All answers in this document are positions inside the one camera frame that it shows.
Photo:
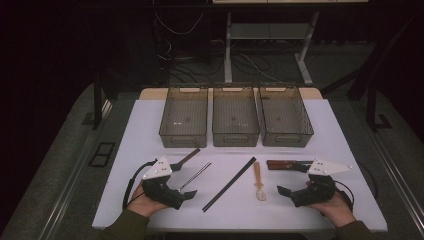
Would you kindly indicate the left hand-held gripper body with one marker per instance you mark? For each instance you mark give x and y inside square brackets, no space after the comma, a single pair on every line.
[160,168]

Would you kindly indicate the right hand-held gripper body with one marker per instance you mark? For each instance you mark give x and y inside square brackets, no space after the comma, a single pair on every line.
[320,190]

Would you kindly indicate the brown wooden chopsticks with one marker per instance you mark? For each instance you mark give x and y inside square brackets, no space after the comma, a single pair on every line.
[191,156]

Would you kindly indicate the translucent orange plastic spoon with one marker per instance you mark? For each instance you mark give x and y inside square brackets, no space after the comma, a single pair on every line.
[257,173]

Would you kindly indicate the brown transparent plastic bin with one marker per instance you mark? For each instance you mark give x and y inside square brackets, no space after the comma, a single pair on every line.
[235,115]
[183,116]
[285,115]

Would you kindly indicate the person's right hand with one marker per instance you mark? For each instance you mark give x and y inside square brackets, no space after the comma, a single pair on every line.
[336,211]

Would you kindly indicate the person's left hand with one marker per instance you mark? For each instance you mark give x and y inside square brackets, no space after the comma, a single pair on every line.
[143,203]

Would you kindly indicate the black metal stand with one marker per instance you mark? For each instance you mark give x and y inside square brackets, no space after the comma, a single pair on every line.
[371,110]
[97,106]

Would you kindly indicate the grey metal desk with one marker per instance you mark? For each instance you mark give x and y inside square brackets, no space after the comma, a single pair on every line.
[266,31]

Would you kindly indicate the metal floor rail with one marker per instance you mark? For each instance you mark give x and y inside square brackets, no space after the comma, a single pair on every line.
[67,186]
[398,175]

